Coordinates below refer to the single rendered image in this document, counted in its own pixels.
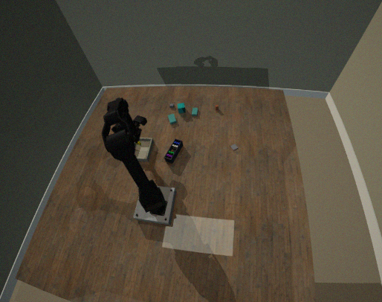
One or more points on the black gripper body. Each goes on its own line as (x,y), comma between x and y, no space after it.
(136,123)

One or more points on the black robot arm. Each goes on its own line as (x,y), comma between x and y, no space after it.
(121,145)

